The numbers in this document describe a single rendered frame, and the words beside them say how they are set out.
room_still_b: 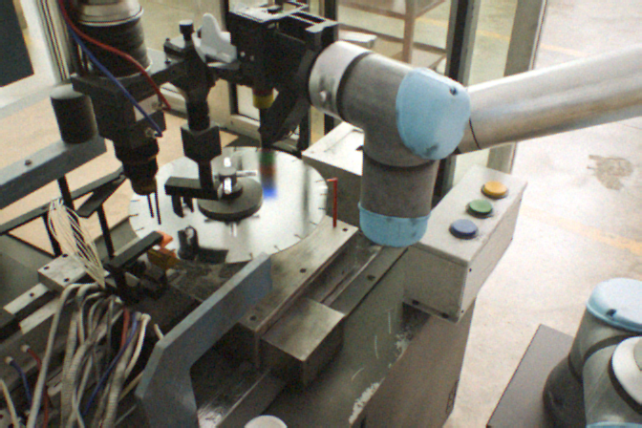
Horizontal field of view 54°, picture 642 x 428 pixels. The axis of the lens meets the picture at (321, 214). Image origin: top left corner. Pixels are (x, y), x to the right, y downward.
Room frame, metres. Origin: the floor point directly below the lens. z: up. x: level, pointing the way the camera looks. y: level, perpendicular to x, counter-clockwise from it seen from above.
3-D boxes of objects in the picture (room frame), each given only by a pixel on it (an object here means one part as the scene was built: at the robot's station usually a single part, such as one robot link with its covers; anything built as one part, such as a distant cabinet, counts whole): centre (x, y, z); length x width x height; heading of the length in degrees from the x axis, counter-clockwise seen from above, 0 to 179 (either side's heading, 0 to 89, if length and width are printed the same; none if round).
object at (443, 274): (0.90, -0.27, 0.82); 0.28 x 0.11 x 0.15; 146
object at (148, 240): (0.69, 0.26, 0.95); 0.10 x 0.03 x 0.07; 146
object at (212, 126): (0.78, 0.17, 1.17); 0.06 x 0.05 x 0.20; 137
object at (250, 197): (0.85, 0.15, 0.96); 0.11 x 0.11 x 0.03
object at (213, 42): (0.71, 0.13, 1.28); 0.09 x 0.03 x 0.06; 52
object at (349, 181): (1.10, -0.08, 0.82); 0.18 x 0.18 x 0.15; 56
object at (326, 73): (0.59, -0.02, 1.28); 0.08 x 0.05 x 0.08; 137
